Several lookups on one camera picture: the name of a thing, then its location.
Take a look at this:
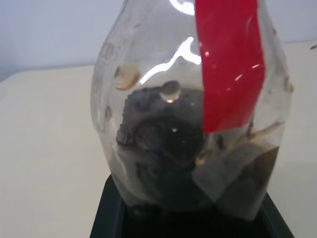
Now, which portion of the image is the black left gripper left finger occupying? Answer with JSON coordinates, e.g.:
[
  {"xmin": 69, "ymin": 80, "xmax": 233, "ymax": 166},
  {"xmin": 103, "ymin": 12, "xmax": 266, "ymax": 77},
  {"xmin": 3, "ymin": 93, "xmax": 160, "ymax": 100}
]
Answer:
[{"xmin": 90, "ymin": 174, "xmax": 131, "ymax": 238}]

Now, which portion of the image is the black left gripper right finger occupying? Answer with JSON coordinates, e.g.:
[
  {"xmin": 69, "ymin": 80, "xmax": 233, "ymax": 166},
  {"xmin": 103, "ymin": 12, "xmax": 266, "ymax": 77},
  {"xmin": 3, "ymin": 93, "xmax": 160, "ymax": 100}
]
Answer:
[{"xmin": 254, "ymin": 190, "xmax": 296, "ymax": 238}]

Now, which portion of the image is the clear bottle with red label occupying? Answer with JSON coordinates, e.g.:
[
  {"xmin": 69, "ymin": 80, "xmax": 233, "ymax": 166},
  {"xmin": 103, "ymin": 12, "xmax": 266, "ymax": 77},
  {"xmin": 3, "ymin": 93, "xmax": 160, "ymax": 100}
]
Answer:
[{"xmin": 90, "ymin": 0, "xmax": 295, "ymax": 222}]

